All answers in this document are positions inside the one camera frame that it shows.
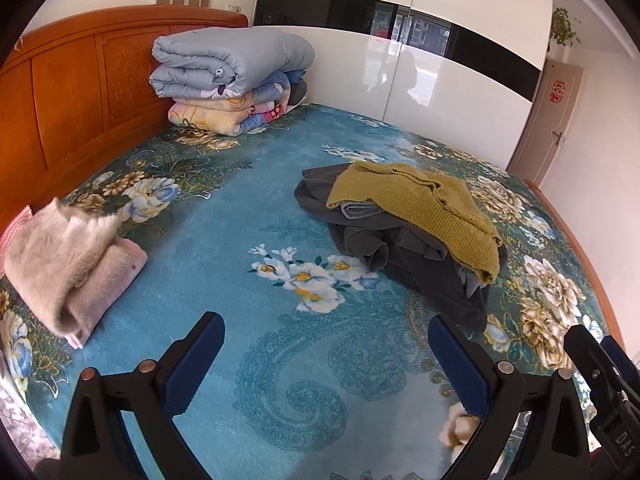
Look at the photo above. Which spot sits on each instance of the wooden bed headboard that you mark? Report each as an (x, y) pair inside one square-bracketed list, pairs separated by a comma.
[(75, 95)]

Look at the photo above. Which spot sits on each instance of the blue floral bed blanket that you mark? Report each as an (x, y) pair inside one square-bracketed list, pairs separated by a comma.
[(280, 220)]

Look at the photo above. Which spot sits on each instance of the white black striped wardrobe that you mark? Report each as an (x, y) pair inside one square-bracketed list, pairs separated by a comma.
[(415, 50)]

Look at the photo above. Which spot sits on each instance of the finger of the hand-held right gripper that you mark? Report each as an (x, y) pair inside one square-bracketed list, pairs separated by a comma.
[(587, 355), (622, 360)]

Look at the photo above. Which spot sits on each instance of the olive knit sweater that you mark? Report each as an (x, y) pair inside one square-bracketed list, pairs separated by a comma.
[(430, 205)]

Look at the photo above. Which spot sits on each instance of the folded beige fuzzy sweater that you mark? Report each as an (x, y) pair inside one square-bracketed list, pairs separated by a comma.
[(60, 260)]

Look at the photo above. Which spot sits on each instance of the beige room door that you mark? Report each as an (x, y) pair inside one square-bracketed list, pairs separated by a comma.
[(547, 120)]

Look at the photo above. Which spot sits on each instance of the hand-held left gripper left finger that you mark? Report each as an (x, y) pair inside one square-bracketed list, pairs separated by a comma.
[(197, 360)]

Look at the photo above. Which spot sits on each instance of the white wall switch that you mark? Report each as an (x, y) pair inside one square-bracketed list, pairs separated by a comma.
[(233, 8)]

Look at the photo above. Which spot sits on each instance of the folded grey blue quilt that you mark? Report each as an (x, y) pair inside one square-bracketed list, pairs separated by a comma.
[(235, 57)]

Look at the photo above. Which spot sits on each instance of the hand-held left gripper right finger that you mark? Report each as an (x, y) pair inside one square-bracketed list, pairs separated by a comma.
[(462, 370)]

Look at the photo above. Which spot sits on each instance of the folded floral quilt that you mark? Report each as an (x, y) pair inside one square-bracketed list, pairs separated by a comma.
[(225, 112)]

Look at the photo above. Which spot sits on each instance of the grey blue garment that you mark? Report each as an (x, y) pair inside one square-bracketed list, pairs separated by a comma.
[(356, 208)]

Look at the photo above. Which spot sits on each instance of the folded pink garment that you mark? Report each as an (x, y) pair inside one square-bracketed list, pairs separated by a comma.
[(115, 275)]

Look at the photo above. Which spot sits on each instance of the red door decoration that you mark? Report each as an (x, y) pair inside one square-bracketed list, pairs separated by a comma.
[(557, 91)]

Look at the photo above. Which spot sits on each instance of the dark grey garment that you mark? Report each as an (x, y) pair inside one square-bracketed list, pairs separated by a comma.
[(430, 270)]

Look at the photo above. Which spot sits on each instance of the green hanging plant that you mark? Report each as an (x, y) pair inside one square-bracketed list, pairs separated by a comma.
[(564, 27)]

